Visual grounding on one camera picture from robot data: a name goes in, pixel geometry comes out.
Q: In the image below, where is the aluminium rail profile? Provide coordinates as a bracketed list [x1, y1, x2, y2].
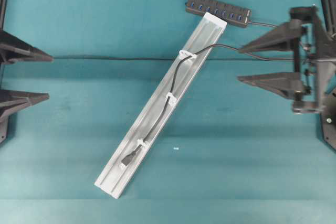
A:
[95, 13, 227, 199]

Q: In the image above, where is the white zip tie ring far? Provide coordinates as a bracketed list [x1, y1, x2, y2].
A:
[177, 49, 197, 61]

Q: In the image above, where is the teal table mat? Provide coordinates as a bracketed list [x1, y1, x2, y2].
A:
[1, 0, 335, 223]

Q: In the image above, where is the white zip tie ring middle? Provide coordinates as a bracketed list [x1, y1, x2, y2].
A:
[165, 92, 177, 106]

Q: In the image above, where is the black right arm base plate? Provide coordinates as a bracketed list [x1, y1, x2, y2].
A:
[320, 88, 336, 151]

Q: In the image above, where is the white zip tie ring near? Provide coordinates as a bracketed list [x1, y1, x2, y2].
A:
[136, 137, 148, 151]

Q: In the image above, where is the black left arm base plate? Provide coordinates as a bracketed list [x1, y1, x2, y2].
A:
[1, 114, 17, 145]

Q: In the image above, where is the black USB cable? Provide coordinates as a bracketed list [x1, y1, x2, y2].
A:
[121, 43, 296, 168]

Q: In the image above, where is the black USB hub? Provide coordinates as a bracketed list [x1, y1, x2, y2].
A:
[185, 0, 251, 28]

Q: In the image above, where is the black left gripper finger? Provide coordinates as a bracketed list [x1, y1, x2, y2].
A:
[1, 30, 53, 64]
[1, 89, 50, 118]

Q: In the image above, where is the white zip tie ring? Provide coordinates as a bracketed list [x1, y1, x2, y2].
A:
[177, 49, 197, 61]
[165, 92, 177, 106]
[136, 137, 148, 151]

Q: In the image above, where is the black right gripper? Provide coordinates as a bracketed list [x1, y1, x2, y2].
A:
[237, 6, 335, 113]

